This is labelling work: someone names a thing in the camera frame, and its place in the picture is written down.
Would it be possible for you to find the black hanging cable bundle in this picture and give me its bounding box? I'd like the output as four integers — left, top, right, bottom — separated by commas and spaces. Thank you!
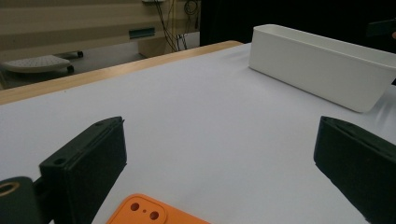
153, 0, 200, 52

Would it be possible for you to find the light wooden desk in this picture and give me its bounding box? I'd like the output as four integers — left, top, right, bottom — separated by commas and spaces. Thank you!
0, 0, 202, 60

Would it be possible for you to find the grey desk handle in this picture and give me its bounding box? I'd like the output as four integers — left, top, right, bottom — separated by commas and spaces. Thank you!
128, 27, 156, 40

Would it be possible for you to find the black curtain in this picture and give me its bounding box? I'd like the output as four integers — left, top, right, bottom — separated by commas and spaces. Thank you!
200, 0, 396, 54

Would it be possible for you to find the orange phone case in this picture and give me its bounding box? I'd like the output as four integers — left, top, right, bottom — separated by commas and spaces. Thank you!
106, 193, 213, 224

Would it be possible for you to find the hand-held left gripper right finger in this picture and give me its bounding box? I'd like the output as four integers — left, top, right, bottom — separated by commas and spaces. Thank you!
313, 116, 396, 224

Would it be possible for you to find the white table mat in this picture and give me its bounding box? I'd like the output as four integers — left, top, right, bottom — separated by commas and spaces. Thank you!
0, 42, 396, 224

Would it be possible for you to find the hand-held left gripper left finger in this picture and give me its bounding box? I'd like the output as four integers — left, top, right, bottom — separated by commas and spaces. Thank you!
39, 116, 128, 224

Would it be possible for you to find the white rectangular plastic box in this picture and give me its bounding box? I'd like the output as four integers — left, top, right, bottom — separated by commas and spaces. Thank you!
247, 23, 396, 114

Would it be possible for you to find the wooden table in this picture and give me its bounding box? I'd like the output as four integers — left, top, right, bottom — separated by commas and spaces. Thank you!
0, 40, 244, 106

